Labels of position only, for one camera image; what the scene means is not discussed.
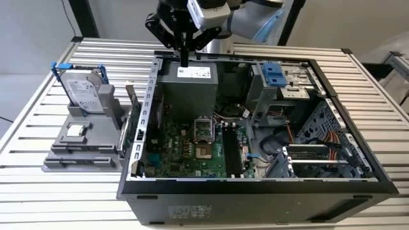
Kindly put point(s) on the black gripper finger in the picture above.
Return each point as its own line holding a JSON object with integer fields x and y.
{"x": 204, "y": 38}
{"x": 162, "y": 31}

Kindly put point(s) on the dark blue RAM stick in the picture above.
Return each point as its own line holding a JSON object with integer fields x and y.
{"x": 83, "y": 162}

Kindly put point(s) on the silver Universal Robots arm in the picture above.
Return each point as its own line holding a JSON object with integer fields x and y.
{"x": 243, "y": 16}

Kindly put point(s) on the grey power supply unit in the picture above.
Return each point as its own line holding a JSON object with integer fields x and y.
{"x": 188, "y": 95}

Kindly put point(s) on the blue plastic drive latch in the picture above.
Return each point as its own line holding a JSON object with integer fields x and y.
{"x": 274, "y": 80}

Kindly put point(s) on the silver metal drive cage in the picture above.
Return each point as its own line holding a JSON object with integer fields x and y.
{"x": 260, "y": 95}

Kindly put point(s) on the black round cooler fan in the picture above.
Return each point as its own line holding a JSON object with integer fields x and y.
{"x": 231, "y": 109}

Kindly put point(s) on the hard disk in blue carrier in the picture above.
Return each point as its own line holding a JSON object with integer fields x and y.
{"x": 82, "y": 91}

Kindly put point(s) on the green graphics card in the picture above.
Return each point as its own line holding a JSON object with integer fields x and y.
{"x": 136, "y": 115}

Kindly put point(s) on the CPU socket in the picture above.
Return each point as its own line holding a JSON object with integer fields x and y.
{"x": 204, "y": 151}

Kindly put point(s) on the grey plastic parts rack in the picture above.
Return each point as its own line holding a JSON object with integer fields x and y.
{"x": 102, "y": 135}

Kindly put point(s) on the silver CPU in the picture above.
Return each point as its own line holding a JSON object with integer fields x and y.
{"x": 75, "y": 130}

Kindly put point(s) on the green motherboard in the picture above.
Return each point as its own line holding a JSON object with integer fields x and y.
{"x": 204, "y": 167}

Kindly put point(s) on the grey metal disk bay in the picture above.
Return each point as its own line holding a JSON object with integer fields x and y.
{"x": 307, "y": 153}

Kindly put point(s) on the translucent plastic sheet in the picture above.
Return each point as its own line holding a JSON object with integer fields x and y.
{"x": 394, "y": 43}

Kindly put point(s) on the black open PC case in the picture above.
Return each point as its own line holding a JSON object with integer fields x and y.
{"x": 224, "y": 203}

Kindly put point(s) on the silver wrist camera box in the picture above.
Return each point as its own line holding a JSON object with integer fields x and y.
{"x": 211, "y": 16}

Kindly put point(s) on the black metal frame post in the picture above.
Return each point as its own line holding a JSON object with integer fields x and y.
{"x": 290, "y": 24}
{"x": 85, "y": 19}

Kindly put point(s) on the aluminium frame table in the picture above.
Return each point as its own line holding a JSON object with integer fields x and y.
{"x": 398, "y": 72}

